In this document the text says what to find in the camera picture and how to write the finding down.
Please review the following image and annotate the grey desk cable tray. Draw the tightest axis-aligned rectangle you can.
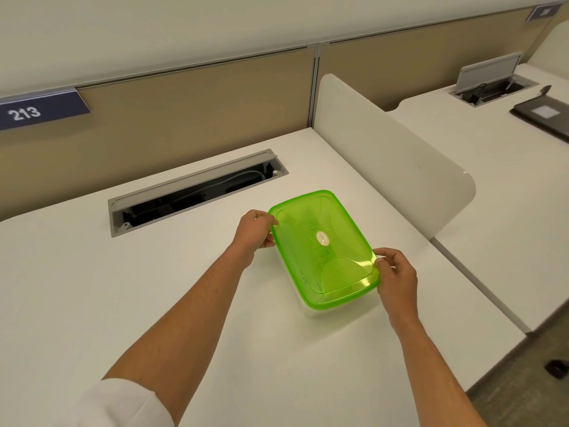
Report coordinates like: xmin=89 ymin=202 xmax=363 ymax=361
xmin=108 ymin=149 xmax=289 ymax=238

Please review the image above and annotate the grey partition post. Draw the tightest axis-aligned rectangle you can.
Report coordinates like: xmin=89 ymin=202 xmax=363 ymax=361
xmin=308 ymin=43 xmax=322 ymax=129

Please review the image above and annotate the beige partition panel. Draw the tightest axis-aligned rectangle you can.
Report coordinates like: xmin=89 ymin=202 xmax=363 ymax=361
xmin=318 ymin=2 xmax=557 ymax=112
xmin=0 ymin=47 xmax=316 ymax=222

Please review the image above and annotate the grey cable box open flap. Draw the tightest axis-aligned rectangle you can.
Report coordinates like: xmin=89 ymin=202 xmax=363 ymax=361
xmin=448 ymin=52 xmax=541 ymax=108

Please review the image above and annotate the white sleeve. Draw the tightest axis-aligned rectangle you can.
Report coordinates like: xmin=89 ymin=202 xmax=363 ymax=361
xmin=57 ymin=378 xmax=178 ymax=427

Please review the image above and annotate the person's right hand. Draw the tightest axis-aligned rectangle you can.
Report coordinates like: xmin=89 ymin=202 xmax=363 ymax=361
xmin=373 ymin=247 xmax=421 ymax=328

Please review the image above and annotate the white desk divider panel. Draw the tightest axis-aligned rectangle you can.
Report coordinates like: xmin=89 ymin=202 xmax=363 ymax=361
xmin=313 ymin=74 xmax=477 ymax=240
xmin=528 ymin=20 xmax=569 ymax=79

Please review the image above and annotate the person's right forearm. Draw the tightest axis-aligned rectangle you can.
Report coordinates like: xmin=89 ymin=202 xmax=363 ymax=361
xmin=391 ymin=318 xmax=488 ymax=427

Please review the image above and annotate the person's left hand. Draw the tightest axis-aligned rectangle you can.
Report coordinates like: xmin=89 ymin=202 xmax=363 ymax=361
xmin=228 ymin=210 xmax=280 ymax=268

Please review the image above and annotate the black folder with white label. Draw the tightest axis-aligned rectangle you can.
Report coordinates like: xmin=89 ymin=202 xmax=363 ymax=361
xmin=509 ymin=91 xmax=569 ymax=144

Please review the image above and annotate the blue desk number sign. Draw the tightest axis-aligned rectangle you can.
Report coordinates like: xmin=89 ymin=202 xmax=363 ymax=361
xmin=0 ymin=89 xmax=91 ymax=131
xmin=525 ymin=2 xmax=563 ymax=23

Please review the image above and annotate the person's left forearm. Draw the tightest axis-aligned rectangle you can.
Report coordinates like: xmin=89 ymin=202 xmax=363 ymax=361
xmin=102 ymin=248 xmax=250 ymax=426

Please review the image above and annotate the green translucent container lid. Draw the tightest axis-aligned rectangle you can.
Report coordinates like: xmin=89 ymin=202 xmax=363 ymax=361
xmin=268 ymin=189 xmax=381 ymax=311

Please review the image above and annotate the clear plastic food container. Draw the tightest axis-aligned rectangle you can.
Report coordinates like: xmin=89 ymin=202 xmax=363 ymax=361
xmin=290 ymin=275 xmax=379 ymax=320

